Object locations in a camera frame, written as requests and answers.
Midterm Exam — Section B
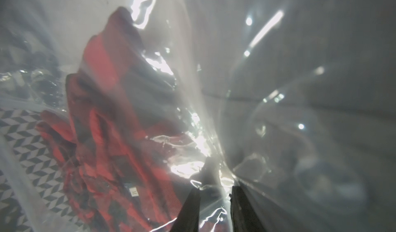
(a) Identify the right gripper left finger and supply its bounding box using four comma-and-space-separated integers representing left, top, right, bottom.
170, 188, 201, 232

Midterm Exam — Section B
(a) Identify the red black plaid shirt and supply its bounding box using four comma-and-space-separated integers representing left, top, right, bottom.
35, 6, 223, 232

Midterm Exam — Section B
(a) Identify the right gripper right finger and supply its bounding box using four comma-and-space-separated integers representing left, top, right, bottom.
231, 186, 266, 232

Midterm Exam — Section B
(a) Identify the clear plastic vacuum bag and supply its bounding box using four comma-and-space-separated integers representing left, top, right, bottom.
1, 0, 396, 232

